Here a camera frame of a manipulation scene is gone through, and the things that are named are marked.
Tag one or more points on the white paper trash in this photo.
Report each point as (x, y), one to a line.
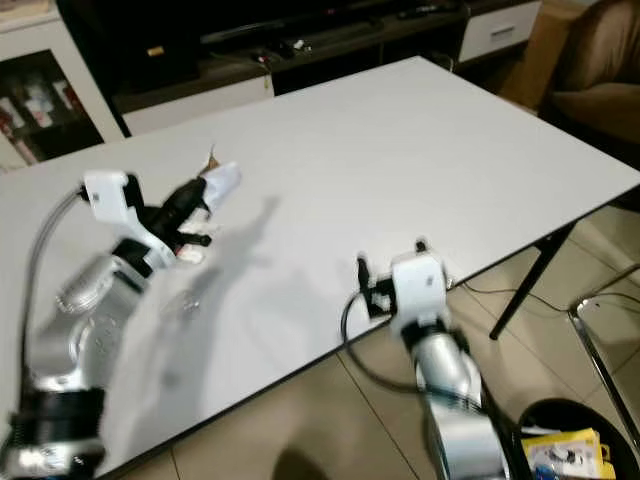
(225, 185)

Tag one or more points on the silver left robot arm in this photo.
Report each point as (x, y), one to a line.
(75, 320)

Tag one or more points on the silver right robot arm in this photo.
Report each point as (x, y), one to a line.
(450, 385)

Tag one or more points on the black rubbish bin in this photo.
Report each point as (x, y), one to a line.
(565, 412)

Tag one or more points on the wide white drawer front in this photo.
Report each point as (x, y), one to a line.
(195, 105)

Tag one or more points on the black table leg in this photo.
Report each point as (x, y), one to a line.
(532, 280)

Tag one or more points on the white bookshelf cabinet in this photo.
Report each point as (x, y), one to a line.
(95, 90)

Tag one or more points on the black speaker box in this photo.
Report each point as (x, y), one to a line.
(140, 40)

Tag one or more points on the black tv stand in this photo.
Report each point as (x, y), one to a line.
(360, 55)

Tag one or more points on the brown cardboard sheet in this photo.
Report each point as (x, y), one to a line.
(525, 70)

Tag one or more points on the small white drawer front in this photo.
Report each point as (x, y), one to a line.
(498, 28)

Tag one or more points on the yellow package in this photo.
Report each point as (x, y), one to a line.
(575, 450)

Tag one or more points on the brown leather armchair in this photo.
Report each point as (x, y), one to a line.
(600, 60)

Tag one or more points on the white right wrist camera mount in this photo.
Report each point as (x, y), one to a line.
(420, 285)

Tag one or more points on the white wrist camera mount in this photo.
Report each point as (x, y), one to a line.
(108, 192)
(420, 285)

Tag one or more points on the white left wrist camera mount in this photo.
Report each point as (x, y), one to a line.
(108, 192)

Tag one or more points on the metal chair frame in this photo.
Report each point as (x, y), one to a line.
(595, 355)

